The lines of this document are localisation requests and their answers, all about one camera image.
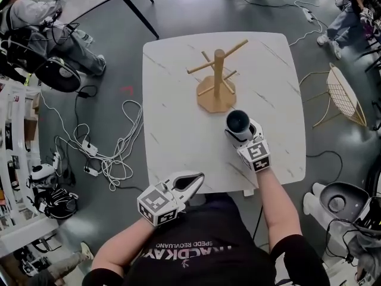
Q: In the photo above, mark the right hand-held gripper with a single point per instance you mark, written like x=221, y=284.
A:
x=256, y=156

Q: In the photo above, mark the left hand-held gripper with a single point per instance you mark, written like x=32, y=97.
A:
x=154, y=201

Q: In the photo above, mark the pale plastic cup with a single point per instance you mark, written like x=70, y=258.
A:
x=238, y=120

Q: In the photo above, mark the wooden mug tree stand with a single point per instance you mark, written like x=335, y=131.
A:
x=218, y=70

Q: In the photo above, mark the person's right forearm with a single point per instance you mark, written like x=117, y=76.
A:
x=276, y=207

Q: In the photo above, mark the person's left forearm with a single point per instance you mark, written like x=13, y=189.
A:
x=122, y=243

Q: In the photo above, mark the white table leg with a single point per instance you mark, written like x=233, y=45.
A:
x=248, y=192

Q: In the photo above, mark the person's black printed t-shirt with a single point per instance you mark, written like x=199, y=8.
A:
x=208, y=243

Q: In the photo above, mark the white power strip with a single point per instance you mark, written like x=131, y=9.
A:
x=89, y=147
x=91, y=171
x=56, y=160
x=308, y=14

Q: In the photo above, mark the beige shoe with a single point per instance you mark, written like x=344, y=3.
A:
x=87, y=250

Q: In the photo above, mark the black and white patterned bag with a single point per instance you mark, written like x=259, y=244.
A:
x=56, y=203

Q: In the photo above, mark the white round device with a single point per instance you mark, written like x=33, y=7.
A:
x=41, y=173

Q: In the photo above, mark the leg in patterned trousers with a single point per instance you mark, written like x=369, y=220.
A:
x=59, y=267

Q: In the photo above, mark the purple hand-held device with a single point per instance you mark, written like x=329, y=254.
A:
x=366, y=22

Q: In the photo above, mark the black hard-shell backpack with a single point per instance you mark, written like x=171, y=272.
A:
x=58, y=74

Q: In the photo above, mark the white shelf unit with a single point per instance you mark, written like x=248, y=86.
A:
x=15, y=159

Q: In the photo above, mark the clear water bottle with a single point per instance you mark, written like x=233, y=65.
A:
x=83, y=36

